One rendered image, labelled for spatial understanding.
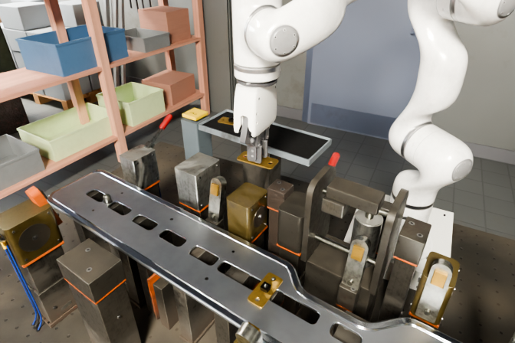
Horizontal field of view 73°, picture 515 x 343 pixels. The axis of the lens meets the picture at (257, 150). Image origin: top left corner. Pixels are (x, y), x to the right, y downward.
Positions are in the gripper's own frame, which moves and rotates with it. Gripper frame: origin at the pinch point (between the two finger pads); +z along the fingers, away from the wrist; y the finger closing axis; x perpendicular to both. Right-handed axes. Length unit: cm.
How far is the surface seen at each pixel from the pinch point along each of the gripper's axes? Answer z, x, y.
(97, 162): 127, -216, -107
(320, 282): 33.7, 16.0, -2.2
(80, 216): 26, -46, 14
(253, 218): 21.9, -2.8, -2.8
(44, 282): 40, -49, 27
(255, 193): 17.7, -4.5, -7.2
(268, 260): 25.6, 5.2, 4.4
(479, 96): 73, 63, -276
